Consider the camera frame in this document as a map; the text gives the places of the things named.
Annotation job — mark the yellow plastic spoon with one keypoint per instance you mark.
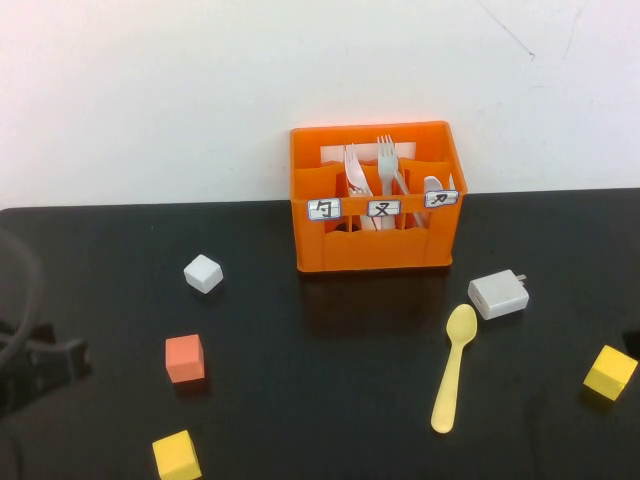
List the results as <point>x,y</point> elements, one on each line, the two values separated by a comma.
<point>462,325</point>

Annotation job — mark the white USB wall charger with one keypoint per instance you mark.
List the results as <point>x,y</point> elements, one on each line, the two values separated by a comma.
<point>497,297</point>

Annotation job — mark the white foam cube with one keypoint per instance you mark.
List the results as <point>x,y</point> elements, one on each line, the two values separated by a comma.
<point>202,274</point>

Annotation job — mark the white plastic knife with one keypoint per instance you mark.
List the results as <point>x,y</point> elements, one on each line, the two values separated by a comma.
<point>451,184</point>
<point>431,184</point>

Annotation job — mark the yellow foam cube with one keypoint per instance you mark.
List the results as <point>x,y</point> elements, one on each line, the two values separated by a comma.
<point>175,457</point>
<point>610,372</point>

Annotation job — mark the translucent white plastic fork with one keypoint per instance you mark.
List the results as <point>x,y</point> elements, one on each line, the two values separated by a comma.
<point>386,165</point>

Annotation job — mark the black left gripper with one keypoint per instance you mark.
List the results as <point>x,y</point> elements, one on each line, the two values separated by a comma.
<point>35,370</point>

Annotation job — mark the orange plastic cutlery crate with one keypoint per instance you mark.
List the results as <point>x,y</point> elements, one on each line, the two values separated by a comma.
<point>375,250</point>

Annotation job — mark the orange foam cube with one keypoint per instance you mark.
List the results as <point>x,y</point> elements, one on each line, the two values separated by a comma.
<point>184,359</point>

